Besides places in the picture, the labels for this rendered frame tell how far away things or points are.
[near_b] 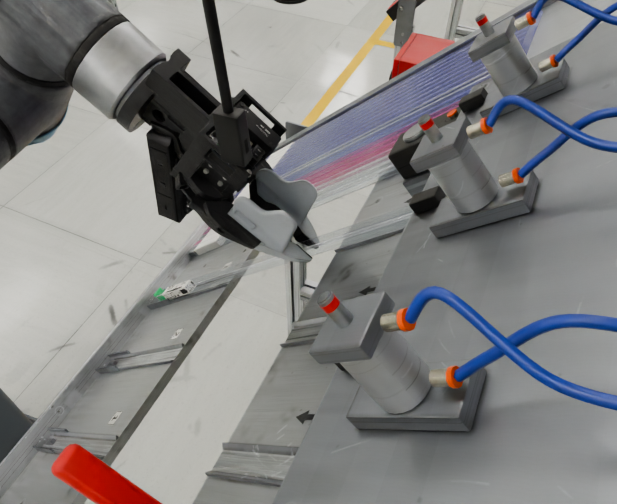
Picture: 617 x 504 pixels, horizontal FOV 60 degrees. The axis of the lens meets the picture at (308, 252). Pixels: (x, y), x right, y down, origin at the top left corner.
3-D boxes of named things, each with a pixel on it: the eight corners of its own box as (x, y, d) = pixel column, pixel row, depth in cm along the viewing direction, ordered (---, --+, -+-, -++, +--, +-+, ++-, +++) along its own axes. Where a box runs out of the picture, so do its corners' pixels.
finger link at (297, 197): (345, 230, 49) (266, 166, 47) (310, 253, 54) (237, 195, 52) (356, 208, 51) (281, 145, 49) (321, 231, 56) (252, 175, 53)
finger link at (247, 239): (251, 253, 48) (178, 185, 47) (244, 259, 49) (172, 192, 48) (278, 222, 51) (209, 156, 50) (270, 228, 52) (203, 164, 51)
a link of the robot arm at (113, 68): (65, 103, 47) (124, 60, 52) (108, 140, 48) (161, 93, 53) (83, 48, 41) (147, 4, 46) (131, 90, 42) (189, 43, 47)
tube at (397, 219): (160, 302, 74) (154, 296, 73) (166, 294, 75) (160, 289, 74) (503, 197, 38) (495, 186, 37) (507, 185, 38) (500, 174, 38)
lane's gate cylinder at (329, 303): (354, 349, 18) (313, 304, 18) (360, 335, 19) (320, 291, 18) (367, 347, 18) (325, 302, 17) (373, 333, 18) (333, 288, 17)
